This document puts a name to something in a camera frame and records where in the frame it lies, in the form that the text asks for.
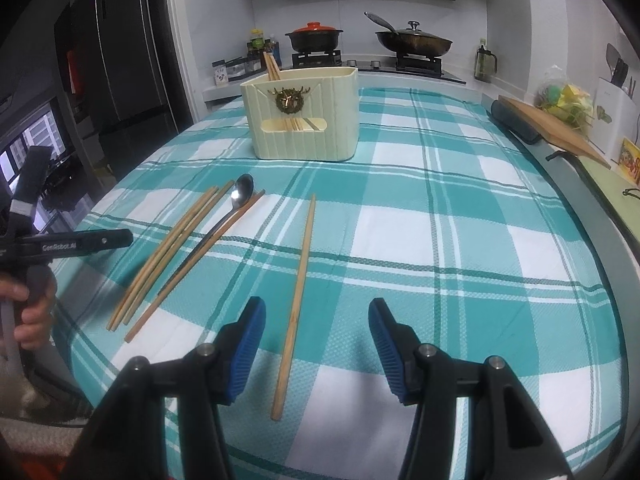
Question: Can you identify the person's left hand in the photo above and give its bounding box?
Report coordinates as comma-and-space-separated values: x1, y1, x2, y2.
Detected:
1, 271, 58, 351

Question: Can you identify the wooden cutting board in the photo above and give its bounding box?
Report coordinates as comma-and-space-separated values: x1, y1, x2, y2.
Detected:
498, 96, 611, 169

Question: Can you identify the steel spoon centre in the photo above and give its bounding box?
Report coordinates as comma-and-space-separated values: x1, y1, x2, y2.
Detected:
158, 174, 255, 297

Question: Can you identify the white utensil caddy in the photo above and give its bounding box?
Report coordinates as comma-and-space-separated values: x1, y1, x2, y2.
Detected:
592, 44, 639, 162

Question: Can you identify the black pot orange lid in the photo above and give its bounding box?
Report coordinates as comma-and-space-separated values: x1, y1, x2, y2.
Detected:
286, 22, 343, 54

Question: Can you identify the black gas stove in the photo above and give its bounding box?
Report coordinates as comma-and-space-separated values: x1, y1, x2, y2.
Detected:
291, 50, 466, 84

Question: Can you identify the yellow printed tin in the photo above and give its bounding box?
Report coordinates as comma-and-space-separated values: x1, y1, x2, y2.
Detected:
618, 138, 640, 185

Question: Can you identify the black wok glass lid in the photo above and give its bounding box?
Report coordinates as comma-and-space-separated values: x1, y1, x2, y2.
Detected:
364, 12, 452, 58

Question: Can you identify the condiment bottles group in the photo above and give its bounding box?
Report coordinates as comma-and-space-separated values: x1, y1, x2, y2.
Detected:
246, 28, 282, 72

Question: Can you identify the wooden chopstick beside spoon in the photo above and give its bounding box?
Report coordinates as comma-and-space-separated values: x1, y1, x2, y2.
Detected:
124, 188, 266, 344

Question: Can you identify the plastic bag of sponges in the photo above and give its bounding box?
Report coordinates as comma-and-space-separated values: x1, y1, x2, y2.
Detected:
534, 65, 612, 134

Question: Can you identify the cream utensil holder box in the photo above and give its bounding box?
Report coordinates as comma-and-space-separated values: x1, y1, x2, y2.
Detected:
241, 66, 359, 162

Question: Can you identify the teal plaid tablecloth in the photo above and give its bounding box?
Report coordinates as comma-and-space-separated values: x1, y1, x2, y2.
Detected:
53, 88, 623, 479

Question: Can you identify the black refrigerator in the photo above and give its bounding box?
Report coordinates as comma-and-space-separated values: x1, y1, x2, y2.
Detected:
54, 0, 193, 180

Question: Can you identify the dark glass jug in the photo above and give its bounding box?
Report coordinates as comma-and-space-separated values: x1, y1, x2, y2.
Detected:
474, 38, 498, 82

